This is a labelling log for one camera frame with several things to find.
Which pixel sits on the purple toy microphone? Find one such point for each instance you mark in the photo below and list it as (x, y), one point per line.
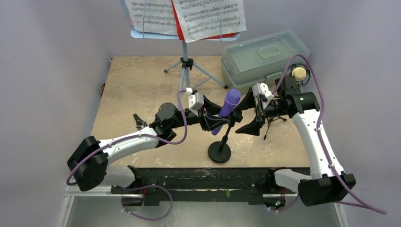
(231, 100)

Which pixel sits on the black round-base microphone stand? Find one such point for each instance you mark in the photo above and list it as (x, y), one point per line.
(219, 152)

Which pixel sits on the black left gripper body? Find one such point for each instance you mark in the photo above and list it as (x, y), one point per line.
(202, 114)

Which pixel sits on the sheet music page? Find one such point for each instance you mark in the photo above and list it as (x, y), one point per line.
(200, 19)
(152, 16)

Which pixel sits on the right sheet music page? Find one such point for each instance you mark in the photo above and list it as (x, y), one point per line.
(200, 19)

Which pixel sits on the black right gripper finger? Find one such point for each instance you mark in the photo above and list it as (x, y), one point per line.
(252, 128)
(246, 103)

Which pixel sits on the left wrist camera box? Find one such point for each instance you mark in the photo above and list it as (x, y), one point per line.
(195, 99)

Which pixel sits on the translucent green storage box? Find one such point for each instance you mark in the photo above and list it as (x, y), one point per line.
(260, 60)

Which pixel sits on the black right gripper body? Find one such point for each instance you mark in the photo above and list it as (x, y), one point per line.
(259, 110)

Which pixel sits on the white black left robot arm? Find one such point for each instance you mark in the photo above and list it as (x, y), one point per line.
(91, 164)

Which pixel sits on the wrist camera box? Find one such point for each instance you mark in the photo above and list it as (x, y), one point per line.
(261, 91)
(195, 99)

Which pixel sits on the black pliers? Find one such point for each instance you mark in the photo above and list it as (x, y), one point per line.
(140, 123)

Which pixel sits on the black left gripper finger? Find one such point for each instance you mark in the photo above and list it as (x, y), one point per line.
(210, 107)
(214, 123)

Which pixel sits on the left sheet music page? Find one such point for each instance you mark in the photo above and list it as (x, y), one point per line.
(152, 16)

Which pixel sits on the black tripod microphone stand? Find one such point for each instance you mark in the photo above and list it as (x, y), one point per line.
(275, 120)

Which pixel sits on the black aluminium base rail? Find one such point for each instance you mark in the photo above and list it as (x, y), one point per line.
(252, 185)

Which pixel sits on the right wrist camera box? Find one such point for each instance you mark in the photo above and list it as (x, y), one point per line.
(261, 91)

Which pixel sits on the red folder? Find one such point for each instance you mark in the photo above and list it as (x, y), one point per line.
(181, 36)

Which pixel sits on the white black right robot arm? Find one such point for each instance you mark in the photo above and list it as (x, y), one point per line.
(327, 181)

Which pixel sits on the light blue music stand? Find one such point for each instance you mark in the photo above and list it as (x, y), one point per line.
(186, 63)

